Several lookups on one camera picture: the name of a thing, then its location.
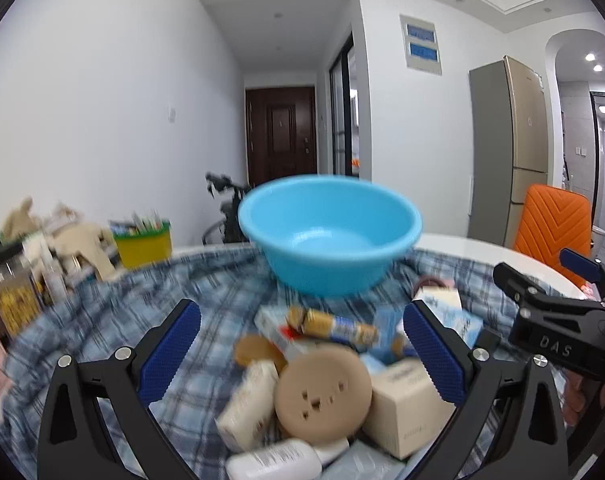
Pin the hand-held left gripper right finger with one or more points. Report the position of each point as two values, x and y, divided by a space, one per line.
435 360

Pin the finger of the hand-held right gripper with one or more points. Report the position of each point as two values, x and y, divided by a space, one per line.
579 263
514 280

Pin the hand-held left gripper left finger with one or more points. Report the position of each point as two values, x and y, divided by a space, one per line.
172 355

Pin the light blue printed box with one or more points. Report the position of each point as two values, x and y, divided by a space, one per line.
462 325

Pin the tan round disc with holes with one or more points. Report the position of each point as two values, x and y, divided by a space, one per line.
322 385

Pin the white plastic bottle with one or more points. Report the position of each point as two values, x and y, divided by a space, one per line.
277 462

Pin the light blue plastic basin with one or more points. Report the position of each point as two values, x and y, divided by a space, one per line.
332 225

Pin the person's right hand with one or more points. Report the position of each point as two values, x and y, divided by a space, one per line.
577 400

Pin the orange quilted chair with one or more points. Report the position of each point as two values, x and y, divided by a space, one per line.
552 225

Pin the light blue cardboard box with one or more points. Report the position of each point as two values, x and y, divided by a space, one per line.
390 322

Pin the cream cardboard box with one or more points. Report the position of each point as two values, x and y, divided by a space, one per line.
407 420

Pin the blue plaid blanket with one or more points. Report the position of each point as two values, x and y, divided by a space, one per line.
107 310

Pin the orange brown round case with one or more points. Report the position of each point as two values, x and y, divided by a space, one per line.
255 352

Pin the small cream packet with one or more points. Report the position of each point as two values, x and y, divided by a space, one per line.
245 405

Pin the white box with gold edge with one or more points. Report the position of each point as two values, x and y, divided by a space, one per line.
275 322

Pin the biscuit roll packet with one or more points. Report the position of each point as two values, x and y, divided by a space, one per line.
332 327

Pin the yellow bin with green rim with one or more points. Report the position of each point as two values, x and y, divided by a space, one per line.
142 250

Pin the light blue soft packet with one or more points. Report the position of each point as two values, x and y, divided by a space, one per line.
362 465

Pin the packets in yellow bin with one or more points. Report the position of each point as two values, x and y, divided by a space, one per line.
142 222

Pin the gold and grey refrigerator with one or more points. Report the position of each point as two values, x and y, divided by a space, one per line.
522 135

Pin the beige plush camel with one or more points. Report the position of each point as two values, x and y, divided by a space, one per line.
82 245

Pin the black bicycle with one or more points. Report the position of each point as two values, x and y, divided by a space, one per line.
230 210

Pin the beige plush toy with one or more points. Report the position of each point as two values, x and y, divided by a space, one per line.
22 220

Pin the black framed glass sliding door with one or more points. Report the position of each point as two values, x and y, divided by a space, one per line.
340 110

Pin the dark brown entrance door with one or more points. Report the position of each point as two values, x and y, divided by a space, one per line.
282 135

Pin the white wall light switch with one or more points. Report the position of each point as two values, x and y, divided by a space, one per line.
172 114

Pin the grey wall panel blue windows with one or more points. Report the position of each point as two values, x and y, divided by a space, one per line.
421 45

